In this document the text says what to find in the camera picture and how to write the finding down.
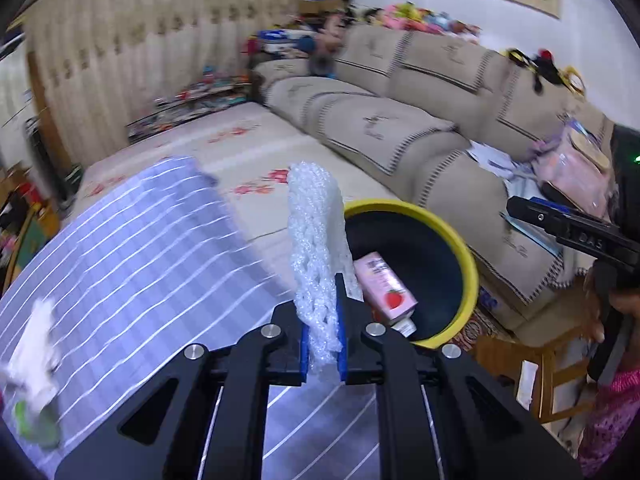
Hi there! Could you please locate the pink strawberry milk carton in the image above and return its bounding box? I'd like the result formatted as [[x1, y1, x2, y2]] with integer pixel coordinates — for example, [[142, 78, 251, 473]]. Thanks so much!
[[354, 252, 418, 338]]

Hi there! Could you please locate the white foam fruit net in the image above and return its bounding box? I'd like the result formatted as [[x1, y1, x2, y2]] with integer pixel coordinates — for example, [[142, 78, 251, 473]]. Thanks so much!
[[288, 162, 363, 374]]

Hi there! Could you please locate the yellow-rimmed black trash bin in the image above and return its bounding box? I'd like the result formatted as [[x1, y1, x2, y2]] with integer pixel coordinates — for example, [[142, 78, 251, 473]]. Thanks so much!
[[344, 200, 480, 349]]

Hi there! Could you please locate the person's right hand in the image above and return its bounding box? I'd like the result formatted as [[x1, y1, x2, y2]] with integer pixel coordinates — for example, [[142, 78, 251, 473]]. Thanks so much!
[[582, 269, 639, 344]]

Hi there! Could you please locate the green drink carton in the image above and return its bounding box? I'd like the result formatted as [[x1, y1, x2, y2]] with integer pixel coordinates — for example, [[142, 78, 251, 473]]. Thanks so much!
[[13, 400, 61, 450]]

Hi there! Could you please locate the crumpled white tissue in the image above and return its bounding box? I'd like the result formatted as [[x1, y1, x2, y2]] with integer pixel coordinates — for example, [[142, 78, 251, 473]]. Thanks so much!
[[1, 299, 60, 414]]

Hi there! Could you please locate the blue checkered tablecloth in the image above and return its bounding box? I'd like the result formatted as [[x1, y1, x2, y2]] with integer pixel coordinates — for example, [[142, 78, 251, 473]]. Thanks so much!
[[1, 157, 381, 479]]

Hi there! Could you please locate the beige sofa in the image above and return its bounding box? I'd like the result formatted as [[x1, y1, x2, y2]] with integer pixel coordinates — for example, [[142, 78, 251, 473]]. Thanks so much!
[[253, 25, 614, 330]]

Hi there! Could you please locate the floral beige mattress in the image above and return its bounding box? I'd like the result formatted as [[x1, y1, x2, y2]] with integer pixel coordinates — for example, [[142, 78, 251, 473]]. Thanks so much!
[[70, 103, 394, 288]]

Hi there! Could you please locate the pile of plush toys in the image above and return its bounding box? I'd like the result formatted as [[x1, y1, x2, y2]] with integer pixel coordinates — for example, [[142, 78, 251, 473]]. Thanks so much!
[[249, 0, 484, 61]]

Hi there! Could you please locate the low shelf with toys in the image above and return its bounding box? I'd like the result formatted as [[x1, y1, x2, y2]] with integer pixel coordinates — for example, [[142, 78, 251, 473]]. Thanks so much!
[[126, 76, 250, 145]]

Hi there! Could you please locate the beige patterned curtain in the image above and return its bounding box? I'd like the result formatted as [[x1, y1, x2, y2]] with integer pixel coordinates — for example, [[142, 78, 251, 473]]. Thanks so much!
[[25, 0, 295, 166]]

